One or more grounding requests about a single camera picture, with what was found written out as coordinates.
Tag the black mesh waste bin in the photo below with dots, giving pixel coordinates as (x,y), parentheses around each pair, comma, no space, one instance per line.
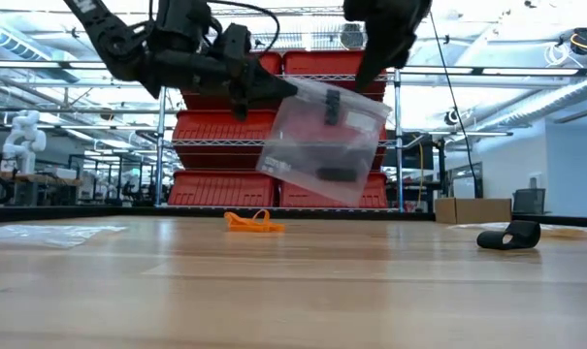
(528,202)

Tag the brown cardboard box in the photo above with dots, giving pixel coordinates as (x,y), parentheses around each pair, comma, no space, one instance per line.
(472,211)

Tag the small dark ceiling camera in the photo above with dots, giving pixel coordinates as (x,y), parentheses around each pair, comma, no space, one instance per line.
(450,118)

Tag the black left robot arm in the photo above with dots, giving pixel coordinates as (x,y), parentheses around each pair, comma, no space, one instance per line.
(113,43)

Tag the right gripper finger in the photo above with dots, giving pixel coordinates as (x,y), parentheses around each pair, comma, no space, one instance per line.
(402,48)
(378,48)

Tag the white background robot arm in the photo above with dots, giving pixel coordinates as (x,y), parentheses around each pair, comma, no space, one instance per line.
(26,145)

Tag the black aluminium table frame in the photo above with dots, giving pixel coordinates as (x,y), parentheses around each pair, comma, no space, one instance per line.
(31,214)

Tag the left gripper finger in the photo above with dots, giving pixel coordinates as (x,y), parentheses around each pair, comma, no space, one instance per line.
(266,98)
(271,86)

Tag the silver ventilation duct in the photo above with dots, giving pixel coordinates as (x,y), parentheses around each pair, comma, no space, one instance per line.
(540,106)

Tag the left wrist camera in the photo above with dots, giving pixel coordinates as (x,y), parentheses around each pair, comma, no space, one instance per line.
(236,46)

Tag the wide black rubber band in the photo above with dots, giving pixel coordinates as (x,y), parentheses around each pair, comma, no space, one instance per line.
(336,174)

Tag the clear plastic zip bag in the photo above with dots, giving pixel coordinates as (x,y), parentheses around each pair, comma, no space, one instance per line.
(564,229)
(298,145)
(45,236)

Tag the black monitor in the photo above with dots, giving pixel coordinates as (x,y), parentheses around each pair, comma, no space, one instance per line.
(414,155)

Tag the wooden workbench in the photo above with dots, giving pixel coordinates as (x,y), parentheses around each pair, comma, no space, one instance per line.
(41,179)

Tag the dark grey round device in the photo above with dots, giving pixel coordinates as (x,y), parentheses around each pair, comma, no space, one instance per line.
(351,39)

